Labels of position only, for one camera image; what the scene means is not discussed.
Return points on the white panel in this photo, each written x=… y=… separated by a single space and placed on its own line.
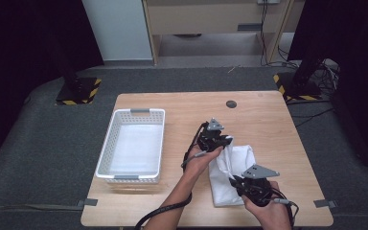
x=118 y=28

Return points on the person's right hand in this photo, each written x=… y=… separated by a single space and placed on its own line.
x=273 y=217

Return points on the white printed T-shirt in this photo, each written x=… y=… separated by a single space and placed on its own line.
x=223 y=191

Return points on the dark round table grommet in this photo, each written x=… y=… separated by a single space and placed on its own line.
x=231 y=104

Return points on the white plastic basket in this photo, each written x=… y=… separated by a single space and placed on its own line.
x=108 y=143

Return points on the grey tape strip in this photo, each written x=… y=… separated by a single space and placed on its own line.
x=89 y=202
x=326 y=203

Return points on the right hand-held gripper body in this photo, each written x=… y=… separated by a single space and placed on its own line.
x=255 y=190

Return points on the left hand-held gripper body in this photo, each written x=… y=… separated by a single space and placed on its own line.
x=209 y=139

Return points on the small pale stick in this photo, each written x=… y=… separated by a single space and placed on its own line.
x=233 y=69

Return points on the dark curtain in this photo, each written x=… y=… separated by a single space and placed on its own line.
x=28 y=48
x=357 y=64

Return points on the light wooden desk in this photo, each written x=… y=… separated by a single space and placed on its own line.
x=204 y=19

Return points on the black stand with striped base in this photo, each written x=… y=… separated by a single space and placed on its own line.
x=76 y=92
x=297 y=87

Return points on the person's left hand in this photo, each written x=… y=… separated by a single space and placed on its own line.
x=199 y=161

